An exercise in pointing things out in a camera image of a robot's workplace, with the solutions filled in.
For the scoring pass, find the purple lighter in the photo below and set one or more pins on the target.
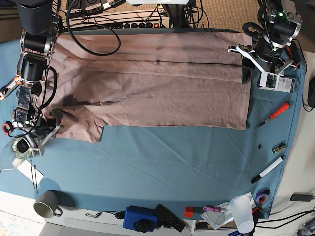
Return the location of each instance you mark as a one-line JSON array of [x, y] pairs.
[[212, 208]]

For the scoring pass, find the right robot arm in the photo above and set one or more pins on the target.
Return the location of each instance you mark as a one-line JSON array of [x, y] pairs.
[[35, 80]]

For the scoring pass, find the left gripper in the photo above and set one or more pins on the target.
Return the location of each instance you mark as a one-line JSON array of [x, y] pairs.
[[264, 56]]

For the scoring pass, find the frosted plastic cup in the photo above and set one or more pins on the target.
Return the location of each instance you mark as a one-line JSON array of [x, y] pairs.
[[240, 208]]

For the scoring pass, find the black remote control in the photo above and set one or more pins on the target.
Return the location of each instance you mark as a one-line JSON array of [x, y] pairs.
[[170, 219]]

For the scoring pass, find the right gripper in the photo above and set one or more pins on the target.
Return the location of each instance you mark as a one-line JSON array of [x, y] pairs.
[[38, 135]]

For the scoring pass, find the red tape roll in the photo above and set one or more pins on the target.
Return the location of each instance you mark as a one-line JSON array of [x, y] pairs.
[[7, 127]]

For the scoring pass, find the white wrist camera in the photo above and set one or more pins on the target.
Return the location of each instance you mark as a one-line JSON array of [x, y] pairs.
[[36, 152], [268, 80]]

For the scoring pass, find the black zip tie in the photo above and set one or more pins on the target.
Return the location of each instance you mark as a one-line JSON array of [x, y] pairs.
[[33, 174]]

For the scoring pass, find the red black block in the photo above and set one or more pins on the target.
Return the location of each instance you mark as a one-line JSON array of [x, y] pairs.
[[190, 212]]

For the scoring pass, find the orange black clamp tool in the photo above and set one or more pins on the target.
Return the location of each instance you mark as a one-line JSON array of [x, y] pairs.
[[293, 54]]

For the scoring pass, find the black computer mouse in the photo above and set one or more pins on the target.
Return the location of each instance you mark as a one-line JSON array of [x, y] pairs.
[[311, 93]]

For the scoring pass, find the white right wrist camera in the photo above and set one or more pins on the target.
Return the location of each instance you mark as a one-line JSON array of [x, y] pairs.
[[36, 152]]

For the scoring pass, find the silver carabiner keyring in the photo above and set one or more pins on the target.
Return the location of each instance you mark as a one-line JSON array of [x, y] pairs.
[[94, 216]]

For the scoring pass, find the orange handled screwdriver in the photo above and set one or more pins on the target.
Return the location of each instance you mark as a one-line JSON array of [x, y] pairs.
[[284, 107]]

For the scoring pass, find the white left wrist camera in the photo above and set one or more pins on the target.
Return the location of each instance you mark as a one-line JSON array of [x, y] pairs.
[[268, 80]]

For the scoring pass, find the mauve T-shirt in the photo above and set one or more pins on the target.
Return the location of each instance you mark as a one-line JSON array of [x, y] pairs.
[[173, 79]]

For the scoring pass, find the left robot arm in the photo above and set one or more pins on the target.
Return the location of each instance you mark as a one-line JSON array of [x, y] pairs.
[[279, 23]]

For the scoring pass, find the blue box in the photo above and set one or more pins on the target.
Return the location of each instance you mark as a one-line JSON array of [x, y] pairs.
[[140, 219]]

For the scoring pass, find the white black marker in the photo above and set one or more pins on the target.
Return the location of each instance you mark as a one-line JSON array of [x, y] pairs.
[[268, 169]]

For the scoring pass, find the white paper card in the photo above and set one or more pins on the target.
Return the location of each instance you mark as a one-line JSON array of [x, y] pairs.
[[25, 169]]

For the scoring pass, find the teal table cloth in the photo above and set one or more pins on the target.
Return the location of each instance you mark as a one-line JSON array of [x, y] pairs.
[[176, 166]]

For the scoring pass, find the grey ceramic mug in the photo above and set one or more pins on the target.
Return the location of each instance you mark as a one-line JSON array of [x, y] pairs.
[[47, 206]]

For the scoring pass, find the green gold battery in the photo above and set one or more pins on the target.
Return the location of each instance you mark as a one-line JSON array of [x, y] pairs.
[[279, 148]]

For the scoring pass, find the white power strip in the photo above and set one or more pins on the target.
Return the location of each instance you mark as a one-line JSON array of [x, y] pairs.
[[154, 24]]

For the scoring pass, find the purple tape roll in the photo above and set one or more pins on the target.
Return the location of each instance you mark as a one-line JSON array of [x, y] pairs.
[[262, 196]]

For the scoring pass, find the orange black utility knife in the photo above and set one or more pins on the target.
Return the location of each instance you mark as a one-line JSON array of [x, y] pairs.
[[10, 87]]

